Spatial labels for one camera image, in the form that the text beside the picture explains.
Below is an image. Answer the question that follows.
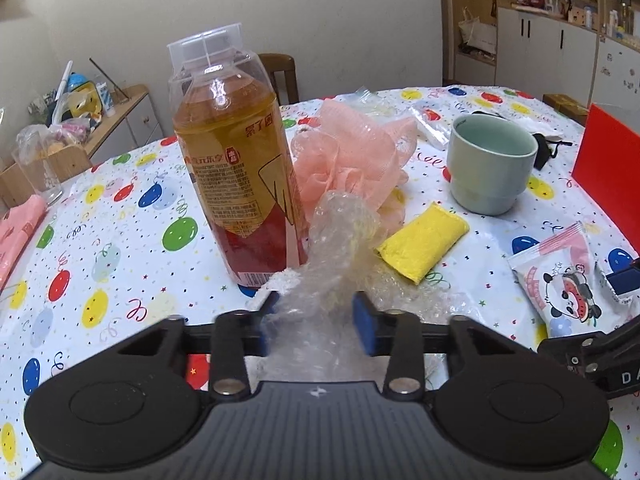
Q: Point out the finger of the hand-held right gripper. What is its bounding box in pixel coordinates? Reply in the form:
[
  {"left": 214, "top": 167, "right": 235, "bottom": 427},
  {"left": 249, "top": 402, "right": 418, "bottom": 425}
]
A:
[
  {"left": 537, "top": 327, "right": 640, "bottom": 376},
  {"left": 607, "top": 257, "right": 640, "bottom": 303}
]

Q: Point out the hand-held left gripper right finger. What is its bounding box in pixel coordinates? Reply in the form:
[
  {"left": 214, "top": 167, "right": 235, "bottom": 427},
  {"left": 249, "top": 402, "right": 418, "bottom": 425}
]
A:
[{"left": 352, "top": 292, "right": 540, "bottom": 395}]

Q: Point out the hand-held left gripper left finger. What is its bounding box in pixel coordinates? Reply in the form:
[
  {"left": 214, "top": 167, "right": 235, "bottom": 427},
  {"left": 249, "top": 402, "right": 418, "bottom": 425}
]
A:
[{"left": 117, "top": 290, "right": 281, "bottom": 402}]

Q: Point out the panda print snack packet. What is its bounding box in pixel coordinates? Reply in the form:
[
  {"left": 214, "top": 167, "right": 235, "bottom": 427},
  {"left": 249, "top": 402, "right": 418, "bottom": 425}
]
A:
[{"left": 507, "top": 221, "right": 638, "bottom": 338}]

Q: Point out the clear bubble wrap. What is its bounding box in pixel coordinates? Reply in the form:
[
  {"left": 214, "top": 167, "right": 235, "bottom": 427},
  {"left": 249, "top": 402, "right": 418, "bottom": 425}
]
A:
[{"left": 257, "top": 191, "right": 486, "bottom": 383}]

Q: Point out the black eye mask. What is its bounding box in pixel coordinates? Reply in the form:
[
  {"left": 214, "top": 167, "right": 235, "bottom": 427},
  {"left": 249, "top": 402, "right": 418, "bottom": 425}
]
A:
[{"left": 531, "top": 132, "right": 573, "bottom": 171}]

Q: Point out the yellow sponge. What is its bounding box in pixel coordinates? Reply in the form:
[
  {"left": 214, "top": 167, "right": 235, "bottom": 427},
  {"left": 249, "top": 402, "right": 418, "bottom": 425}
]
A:
[{"left": 376, "top": 201, "right": 470, "bottom": 286}]

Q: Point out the red board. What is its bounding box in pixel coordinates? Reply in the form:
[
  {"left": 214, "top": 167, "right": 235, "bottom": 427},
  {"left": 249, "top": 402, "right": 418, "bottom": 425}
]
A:
[{"left": 571, "top": 103, "right": 640, "bottom": 256}]

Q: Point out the balloon print tablecloth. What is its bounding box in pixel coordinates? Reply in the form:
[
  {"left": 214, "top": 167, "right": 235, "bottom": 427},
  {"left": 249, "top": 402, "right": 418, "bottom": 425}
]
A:
[{"left": 0, "top": 85, "right": 640, "bottom": 480}]

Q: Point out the amber tea bottle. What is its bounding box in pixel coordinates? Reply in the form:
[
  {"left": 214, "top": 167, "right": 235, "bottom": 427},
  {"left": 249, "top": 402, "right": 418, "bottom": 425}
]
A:
[{"left": 166, "top": 22, "right": 310, "bottom": 288}]

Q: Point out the pale green cup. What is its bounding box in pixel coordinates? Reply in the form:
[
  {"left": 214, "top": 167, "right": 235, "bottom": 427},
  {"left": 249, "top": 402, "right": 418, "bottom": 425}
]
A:
[{"left": 446, "top": 113, "right": 538, "bottom": 217}]

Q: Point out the pink bath loofah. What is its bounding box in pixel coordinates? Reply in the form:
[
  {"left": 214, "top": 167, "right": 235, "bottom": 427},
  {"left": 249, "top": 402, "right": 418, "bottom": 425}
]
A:
[{"left": 290, "top": 99, "right": 418, "bottom": 231}]

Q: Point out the small cardboard box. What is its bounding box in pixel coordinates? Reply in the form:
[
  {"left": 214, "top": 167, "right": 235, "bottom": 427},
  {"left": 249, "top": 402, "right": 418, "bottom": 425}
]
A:
[{"left": 542, "top": 93, "right": 590, "bottom": 127}]

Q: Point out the clear plastic packet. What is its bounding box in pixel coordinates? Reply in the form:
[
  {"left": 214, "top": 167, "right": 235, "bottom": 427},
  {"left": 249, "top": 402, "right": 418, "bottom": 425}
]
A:
[{"left": 409, "top": 101, "right": 452, "bottom": 150}]

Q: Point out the clear plastic bag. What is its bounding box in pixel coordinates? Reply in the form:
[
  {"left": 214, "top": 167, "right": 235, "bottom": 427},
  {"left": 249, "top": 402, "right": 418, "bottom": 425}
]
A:
[{"left": 350, "top": 86, "right": 387, "bottom": 112}]

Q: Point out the wooden chair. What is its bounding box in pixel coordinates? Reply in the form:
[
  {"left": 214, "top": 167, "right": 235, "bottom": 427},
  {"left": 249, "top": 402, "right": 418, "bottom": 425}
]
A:
[{"left": 257, "top": 53, "right": 300, "bottom": 106}]

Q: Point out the grey drawer cabinet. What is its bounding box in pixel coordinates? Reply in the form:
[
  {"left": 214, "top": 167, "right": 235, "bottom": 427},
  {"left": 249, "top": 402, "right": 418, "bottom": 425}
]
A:
[{"left": 0, "top": 85, "right": 166, "bottom": 201}]

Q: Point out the brown cardboard box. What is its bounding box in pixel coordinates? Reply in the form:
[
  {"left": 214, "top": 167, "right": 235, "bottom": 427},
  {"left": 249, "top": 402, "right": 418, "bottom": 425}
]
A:
[{"left": 0, "top": 145, "right": 94, "bottom": 201}]

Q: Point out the pink cloth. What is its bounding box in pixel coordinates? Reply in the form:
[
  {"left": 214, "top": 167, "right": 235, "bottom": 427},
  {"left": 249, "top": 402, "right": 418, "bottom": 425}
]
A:
[{"left": 0, "top": 195, "right": 48, "bottom": 288}]

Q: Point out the clear drinking glass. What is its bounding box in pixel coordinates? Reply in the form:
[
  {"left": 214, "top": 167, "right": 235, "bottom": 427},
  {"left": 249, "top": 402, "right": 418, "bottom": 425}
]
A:
[{"left": 12, "top": 147, "right": 63, "bottom": 206}]

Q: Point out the plastic bag of snacks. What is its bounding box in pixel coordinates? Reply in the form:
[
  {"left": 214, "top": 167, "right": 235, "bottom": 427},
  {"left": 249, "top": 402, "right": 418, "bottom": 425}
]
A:
[{"left": 15, "top": 122, "right": 93, "bottom": 161}]

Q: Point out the blue and yellow toy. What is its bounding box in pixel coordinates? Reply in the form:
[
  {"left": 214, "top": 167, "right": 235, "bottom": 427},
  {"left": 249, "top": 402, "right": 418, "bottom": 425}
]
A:
[{"left": 64, "top": 72, "right": 101, "bottom": 121}]

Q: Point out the white tote bag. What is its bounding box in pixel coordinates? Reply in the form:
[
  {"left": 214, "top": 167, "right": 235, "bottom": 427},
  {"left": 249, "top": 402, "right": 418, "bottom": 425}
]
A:
[{"left": 459, "top": 7, "right": 497, "bottom": 52}]

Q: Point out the white wall cabinet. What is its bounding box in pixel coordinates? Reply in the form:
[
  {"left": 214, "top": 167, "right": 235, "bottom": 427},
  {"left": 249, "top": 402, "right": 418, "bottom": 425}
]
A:
[{"left": 442, "top": 0, "right": 640, "bottom": 126}]

